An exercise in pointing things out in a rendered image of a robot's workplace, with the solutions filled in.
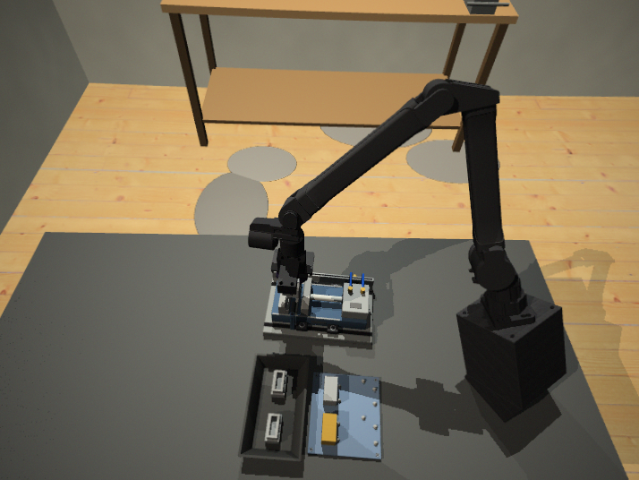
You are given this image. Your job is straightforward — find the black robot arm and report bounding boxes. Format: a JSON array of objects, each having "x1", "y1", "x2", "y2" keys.
[{"x1": 248, "y1": 79, "x2": 535, "y2": 329}]

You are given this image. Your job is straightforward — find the yellow block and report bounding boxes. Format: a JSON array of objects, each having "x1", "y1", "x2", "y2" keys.
[{"x1": 321, "y1": 413, "x2": 337, "y2": 446}]

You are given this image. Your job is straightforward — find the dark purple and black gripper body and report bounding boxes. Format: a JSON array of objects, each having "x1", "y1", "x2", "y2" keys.
[{"x1": 271, "y1": 249, "x2": 314, "y2": 279}]

